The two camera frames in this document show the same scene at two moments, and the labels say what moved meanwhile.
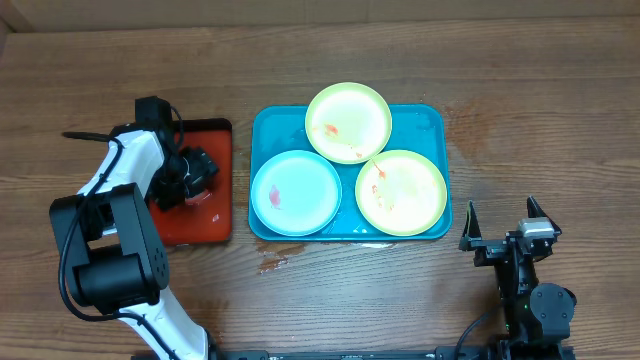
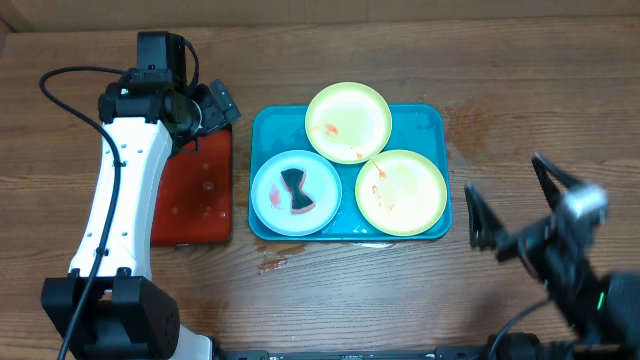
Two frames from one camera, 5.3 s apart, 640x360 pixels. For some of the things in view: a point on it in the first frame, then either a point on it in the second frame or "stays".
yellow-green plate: (401, 192) stays
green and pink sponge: (200, 198) to (293, 179)
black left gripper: (205, 166) to (213, 118)
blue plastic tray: (280, 129) stays
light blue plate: (296, 193) stays
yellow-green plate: (348, 123) stays
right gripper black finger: (534, 210) to (553, 181)
